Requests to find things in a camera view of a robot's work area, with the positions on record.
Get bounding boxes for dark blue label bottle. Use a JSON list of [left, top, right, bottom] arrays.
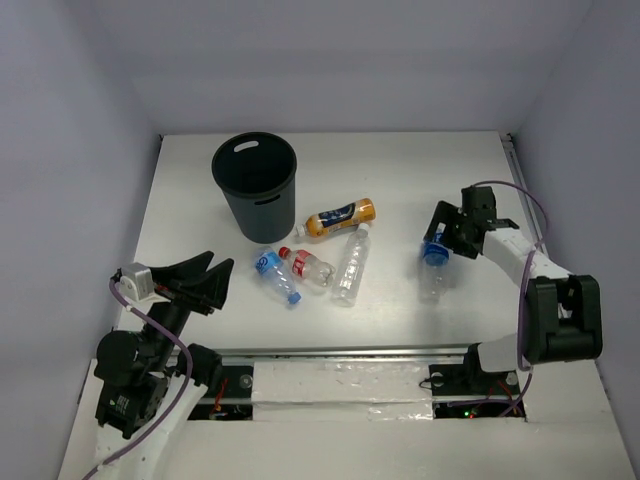
[[419, 223, 450, 303]]

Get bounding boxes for light blue label water bottle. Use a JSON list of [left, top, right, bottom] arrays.
[[254, 247, 301, 305]]

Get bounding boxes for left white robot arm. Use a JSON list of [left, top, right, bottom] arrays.
[[85, 251, 234, 479]]

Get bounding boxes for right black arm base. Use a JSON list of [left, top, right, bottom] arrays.
[[426, 344, 520, 397]]

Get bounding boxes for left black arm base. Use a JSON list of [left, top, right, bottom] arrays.
[[171, 343, 224, 398]]

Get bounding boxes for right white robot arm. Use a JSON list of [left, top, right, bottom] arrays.
[[424, 182, 603, 392]]

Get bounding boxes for dark grey plastic bin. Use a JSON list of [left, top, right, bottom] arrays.
[[211, 132, 297, 244]]

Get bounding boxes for orange drink bottle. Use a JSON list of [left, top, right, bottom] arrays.
[[294, 198, 376, 238]]

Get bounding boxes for red label clear bottle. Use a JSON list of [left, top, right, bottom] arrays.
[[278, 246, 336, 289]]

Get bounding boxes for clear unlabelled plastic bottle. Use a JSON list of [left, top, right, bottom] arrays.
[[331, 223, 371, 307]]

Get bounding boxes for white foam block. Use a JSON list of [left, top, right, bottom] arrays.
[[251, 360, 433, 422]]

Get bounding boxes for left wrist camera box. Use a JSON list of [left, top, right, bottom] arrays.
[[117, 263, 158, 303]]

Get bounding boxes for aluminium rail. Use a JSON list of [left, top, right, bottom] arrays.
[[169, 342, 481, 359]]

